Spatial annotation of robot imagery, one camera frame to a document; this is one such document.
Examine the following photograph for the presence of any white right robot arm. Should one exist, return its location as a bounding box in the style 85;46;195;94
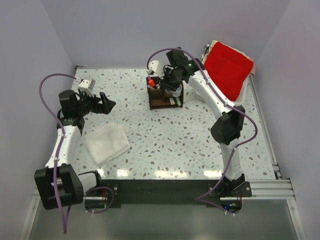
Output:
163;47;247;201

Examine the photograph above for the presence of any brown wooden desk organizer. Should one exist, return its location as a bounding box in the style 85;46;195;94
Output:
145;76;184;110

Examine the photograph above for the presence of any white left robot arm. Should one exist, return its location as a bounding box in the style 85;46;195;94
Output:
34;89;116;210

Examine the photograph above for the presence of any orange capped black highlighter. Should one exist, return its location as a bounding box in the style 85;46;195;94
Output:
148;79;156;87

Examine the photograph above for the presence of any white folded towel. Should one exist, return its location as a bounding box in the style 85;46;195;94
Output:
83;122;131;166

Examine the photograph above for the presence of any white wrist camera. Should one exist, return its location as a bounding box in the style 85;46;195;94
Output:
146;60;165;78
76;78;96;97

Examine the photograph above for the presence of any clear jar of paperclips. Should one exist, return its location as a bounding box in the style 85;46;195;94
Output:
171;85;183;98

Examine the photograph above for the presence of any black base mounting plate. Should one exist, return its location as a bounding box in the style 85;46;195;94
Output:
84;179;253;214

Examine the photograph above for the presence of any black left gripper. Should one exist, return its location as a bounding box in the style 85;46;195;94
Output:
76;90;115;117

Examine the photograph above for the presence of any green translucent cap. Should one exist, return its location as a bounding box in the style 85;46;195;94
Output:
175;97;181;106

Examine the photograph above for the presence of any white plastic basket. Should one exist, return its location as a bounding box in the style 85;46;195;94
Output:
194;73;252;106

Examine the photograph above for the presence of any beige small tube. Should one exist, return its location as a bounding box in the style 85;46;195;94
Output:
169;98;176;105

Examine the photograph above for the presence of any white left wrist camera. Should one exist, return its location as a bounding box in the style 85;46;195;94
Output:
76;78;96;97

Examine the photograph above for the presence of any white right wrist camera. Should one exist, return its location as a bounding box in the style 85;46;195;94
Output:
146;60;165;78

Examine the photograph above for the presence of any aluminium frame rail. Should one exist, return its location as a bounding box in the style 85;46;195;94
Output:
249;75;296;201

